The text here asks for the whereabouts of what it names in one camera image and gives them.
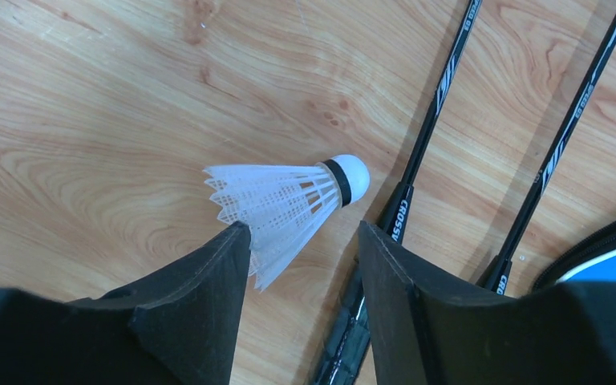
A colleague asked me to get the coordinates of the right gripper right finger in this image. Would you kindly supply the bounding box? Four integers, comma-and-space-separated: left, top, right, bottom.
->
358, 222, 616, 384

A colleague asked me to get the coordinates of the left black badminton racket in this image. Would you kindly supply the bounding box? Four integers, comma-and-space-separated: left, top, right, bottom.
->
303, 1, 482, 384

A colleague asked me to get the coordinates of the black badminton racket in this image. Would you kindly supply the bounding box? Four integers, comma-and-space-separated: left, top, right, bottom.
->
476, 13, 616, 295
303, 1, 482, 384

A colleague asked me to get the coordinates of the right black badminton racket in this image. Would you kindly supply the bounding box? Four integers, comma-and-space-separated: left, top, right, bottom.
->
476, 13, 616, 295

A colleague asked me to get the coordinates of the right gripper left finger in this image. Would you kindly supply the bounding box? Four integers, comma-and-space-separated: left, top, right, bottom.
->
0, 222, 250, 384

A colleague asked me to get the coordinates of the white shuttlecock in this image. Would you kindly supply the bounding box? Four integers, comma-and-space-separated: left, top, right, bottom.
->
204, 154, 371, 291

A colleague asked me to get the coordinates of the blue racket cover bag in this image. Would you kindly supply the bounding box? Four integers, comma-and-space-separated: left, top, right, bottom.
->
531, 221, 616, 292

